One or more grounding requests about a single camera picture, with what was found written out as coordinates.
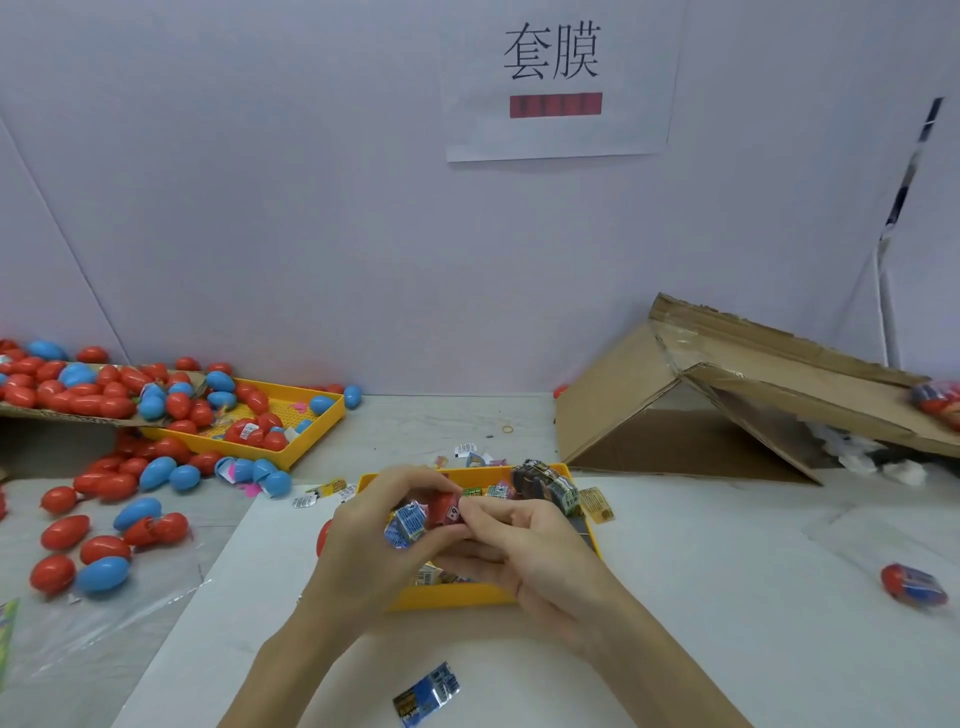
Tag yellow tray under eggs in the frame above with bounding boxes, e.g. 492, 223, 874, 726
180, 378, 348, 471

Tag yellow plastic tray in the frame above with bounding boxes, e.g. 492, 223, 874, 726
352, 465, 602, 612

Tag clear plastic sheet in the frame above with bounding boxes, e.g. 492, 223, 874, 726
802, 510, 960, 647

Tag brown cardboard sheet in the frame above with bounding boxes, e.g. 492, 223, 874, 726
0, 405, 182, 429

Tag white paper sign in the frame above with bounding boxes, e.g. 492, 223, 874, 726
445, 0, 684, 164

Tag person's left hand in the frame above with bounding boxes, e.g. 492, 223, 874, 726
300, 465, 474, 639

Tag white crumpled plastic scraps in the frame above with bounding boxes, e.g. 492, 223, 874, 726
810, 423, 939, 489

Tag person's right forearm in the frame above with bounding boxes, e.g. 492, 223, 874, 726
577, 592, 752, 728

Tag yellow label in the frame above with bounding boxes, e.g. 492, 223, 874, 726
580, 486, 617, 525

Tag person's right hand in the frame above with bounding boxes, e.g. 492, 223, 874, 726
435, 495, 620, 650

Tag clear bag with coloured label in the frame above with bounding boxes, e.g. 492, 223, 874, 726
0, 540, 204, 692

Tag torn flattened cardboard box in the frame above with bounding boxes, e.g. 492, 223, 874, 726
555, 292, 960, 485

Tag blue packet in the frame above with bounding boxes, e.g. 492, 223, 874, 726
391, 661, 462, 728

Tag single red plastic egg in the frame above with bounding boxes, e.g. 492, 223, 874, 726
387, 492, 464, 549

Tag pile of plastic eggs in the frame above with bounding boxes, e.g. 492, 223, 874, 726
0, 340, 365, 599

